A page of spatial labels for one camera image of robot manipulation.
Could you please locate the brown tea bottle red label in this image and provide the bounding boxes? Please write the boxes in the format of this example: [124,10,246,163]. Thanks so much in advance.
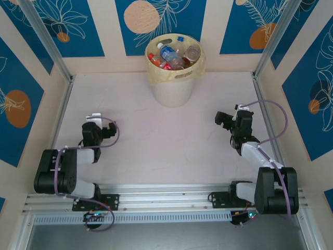
[181,57,195,70]

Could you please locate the brown milk tea bottle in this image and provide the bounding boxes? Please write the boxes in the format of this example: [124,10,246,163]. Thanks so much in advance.
[184,45,202,63]

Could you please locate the blue label bottle white cap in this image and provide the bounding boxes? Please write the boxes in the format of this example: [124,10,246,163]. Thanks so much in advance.
[157,43,185,70]

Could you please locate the white plastic bin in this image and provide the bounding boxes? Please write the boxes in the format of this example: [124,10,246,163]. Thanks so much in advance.
[151,74,196,108]

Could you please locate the cream plastic bucket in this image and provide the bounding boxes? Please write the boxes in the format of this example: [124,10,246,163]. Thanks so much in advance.
[145,33,206,85]

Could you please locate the small circuit board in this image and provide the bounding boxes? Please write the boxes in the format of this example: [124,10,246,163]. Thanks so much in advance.
[230,210,259,227]
[83,211,108,222]

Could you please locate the grey metal shelf plate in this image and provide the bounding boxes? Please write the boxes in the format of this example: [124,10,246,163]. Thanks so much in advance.
[24,223,313,250]

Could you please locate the aluminium table edge rail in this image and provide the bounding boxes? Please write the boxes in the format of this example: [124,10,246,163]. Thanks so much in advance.
[49,75,76,152]
[251,74,288,169]

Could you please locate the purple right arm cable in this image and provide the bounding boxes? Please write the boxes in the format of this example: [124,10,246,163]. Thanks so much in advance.
[240,99,292,221]

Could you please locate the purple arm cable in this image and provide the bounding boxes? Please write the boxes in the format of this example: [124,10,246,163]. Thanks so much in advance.
[240,99,292,221]
[54,117,121,232]

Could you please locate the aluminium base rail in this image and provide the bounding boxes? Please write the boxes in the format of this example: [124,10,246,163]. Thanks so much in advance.
[23,183,306,214]

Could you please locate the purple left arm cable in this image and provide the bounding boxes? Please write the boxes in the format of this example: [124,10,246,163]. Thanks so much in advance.
[54,117,121,232]

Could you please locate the aluminium frame post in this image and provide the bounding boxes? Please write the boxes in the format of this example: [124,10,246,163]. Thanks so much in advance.
[19,0,75,84]
[296,208,325,250]
[7,211,36,250]
[253,0,298,79]

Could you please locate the grey slotted cable duct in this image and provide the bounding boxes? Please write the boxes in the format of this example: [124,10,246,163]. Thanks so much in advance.
[32,211,233,225]

